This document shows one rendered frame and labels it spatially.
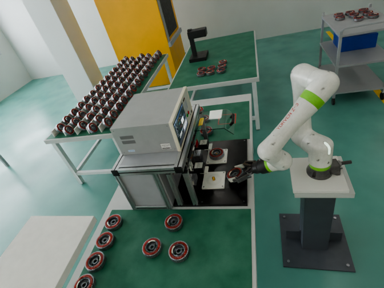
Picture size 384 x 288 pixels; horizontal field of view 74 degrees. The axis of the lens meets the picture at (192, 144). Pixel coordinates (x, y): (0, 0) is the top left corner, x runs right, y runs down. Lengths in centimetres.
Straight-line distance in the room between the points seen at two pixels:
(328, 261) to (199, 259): 114
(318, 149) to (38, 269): 144
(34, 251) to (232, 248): 92
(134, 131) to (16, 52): 807
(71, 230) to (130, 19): 434
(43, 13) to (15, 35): 390
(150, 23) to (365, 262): 448
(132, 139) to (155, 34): 369
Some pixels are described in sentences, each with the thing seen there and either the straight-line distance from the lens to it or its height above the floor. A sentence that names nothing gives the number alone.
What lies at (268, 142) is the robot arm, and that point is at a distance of 137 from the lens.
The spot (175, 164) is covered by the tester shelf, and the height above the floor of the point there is 111.
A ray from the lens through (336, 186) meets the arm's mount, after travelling 172.
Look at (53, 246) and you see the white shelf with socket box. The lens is 126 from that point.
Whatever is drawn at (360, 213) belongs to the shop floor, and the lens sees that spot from 262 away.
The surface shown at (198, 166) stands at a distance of 167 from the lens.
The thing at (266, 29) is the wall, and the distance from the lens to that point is 677.
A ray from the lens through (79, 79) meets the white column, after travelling 551.
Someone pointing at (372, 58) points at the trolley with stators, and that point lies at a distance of 384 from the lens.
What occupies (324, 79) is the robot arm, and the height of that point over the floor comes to 141.
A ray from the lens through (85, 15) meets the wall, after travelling 771.
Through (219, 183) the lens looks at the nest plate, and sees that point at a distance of 172.
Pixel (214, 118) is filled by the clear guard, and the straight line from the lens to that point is 182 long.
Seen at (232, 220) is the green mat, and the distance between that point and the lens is 157.
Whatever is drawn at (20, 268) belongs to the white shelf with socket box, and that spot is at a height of 121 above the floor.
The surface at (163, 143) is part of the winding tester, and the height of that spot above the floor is 118.
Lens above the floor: 202
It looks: 36 degrees down
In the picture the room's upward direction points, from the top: 16 degrees counter-clockwise
